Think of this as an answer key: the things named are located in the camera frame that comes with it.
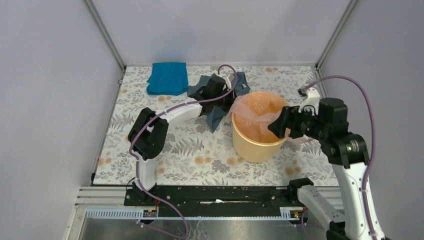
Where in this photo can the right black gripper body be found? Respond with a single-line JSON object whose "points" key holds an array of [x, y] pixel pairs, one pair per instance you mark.
{"points": [[303, 123]]}

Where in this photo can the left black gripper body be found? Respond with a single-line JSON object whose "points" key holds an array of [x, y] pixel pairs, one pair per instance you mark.
{"points": [[227, 102]]}

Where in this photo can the pink plastic trash bag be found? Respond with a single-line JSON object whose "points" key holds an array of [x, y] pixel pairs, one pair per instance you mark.
{"points": [[253, 112]]}

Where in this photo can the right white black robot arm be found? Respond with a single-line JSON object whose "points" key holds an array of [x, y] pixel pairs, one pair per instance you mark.
{"points": [[349, 158]]}

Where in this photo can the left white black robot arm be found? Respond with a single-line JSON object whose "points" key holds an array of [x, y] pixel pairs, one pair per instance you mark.
{"points": [[149, 132]]}

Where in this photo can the yellow round trash bin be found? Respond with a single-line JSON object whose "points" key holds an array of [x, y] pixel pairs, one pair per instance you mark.
{"points": [[253, 151]]}

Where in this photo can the grey crumpled shirt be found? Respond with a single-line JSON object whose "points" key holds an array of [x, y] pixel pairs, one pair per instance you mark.
{"points": [[213, 117]]}

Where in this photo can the folded blue cloth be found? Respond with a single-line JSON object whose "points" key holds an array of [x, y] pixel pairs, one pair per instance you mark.
{"points": [[168, 78]]}

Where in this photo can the floral patterned table mat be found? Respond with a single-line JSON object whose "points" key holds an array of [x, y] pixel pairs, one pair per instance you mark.
{"points": [[192, 154]]}

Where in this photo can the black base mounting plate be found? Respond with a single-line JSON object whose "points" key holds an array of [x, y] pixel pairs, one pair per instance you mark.
{"points": [[185, 197]]}

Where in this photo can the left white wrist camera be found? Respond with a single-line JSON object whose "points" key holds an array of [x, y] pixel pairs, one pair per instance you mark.
{"points": [[229, 81]]}

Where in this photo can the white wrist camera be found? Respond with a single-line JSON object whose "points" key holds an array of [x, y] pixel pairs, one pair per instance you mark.
{"points": [[229, 81], [310, 102]]}

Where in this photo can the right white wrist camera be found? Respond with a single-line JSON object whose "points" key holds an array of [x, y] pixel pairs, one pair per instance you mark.
{"points": [[310, 102]]}

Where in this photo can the perforated metal cable rail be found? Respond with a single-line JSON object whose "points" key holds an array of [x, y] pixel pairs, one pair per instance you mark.
{"points": [[210, 212]]}

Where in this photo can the right aluminium corner post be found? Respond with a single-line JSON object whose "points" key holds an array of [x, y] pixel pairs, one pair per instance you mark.
{"points": [[338, 29]]}

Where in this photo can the aluminium corner post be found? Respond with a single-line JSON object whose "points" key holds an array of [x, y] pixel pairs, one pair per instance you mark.
{"points": [[338, 29], [92, 10]]}

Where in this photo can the left aluminium corner post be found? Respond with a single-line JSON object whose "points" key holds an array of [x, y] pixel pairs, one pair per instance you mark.
{"points": [[92, 10]]}

